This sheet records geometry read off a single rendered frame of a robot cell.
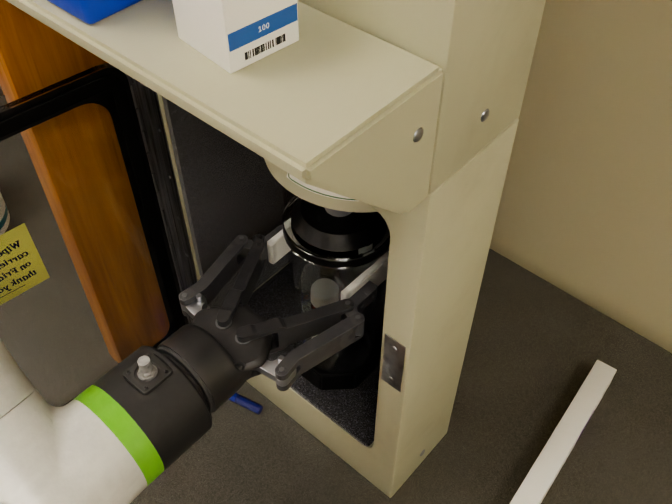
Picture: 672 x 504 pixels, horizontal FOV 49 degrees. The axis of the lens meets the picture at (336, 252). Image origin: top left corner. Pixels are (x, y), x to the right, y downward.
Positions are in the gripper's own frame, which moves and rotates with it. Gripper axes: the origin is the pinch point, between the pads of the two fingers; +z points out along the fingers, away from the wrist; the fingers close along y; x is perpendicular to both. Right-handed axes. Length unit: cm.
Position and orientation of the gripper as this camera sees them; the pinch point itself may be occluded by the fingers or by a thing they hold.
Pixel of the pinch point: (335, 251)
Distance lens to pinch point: 73.3
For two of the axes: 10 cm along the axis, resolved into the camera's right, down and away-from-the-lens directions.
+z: 6.6, -5.5, 5.1
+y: -7.5, -4.9, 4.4
